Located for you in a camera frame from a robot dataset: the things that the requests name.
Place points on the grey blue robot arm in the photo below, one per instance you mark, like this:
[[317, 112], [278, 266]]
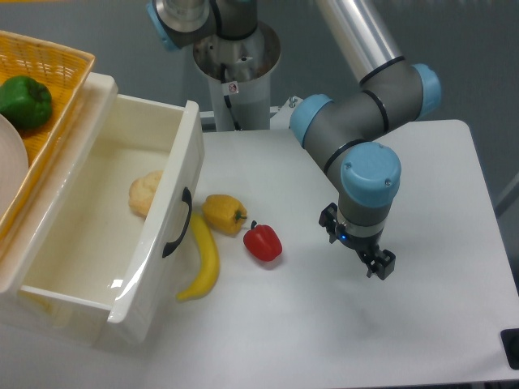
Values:
[[341, 138]]

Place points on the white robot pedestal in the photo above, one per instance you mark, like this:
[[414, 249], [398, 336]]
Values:
[[239, 77]]

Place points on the white drawer cabinet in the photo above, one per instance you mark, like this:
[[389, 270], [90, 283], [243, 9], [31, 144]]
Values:
[[27, 234]]

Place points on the white plate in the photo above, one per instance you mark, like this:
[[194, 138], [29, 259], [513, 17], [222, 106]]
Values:
[[14, 164]]

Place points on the green bell pepper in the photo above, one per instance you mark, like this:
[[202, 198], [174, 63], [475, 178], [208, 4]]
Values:
[[25, 103]]

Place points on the yellow banana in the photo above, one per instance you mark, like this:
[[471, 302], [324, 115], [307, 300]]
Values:
[[209, 262]]

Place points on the black top drawer handle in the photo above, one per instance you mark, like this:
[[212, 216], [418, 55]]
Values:
[[183, 218]]

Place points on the metal table bracket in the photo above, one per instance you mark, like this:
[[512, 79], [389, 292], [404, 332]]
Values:
[[280, 115]]

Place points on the yellow bell pepper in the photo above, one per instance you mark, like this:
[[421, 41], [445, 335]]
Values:
[[225, 213]]

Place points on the yellow woven basket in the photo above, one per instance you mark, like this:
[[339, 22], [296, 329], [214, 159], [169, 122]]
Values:
[[63, 70]]

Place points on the red bell pepper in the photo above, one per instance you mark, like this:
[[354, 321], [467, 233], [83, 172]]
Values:
[[262, 242]]

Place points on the bread roll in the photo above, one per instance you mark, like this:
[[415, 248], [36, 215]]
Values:
[[142, 192]]

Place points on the white drawer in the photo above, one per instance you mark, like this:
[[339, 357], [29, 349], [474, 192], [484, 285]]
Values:
[[100, 267]]

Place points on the black object at table corner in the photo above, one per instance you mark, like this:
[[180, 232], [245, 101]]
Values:
[[510, 341]]

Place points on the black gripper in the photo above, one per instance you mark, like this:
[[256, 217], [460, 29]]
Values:
[[363, 240]]

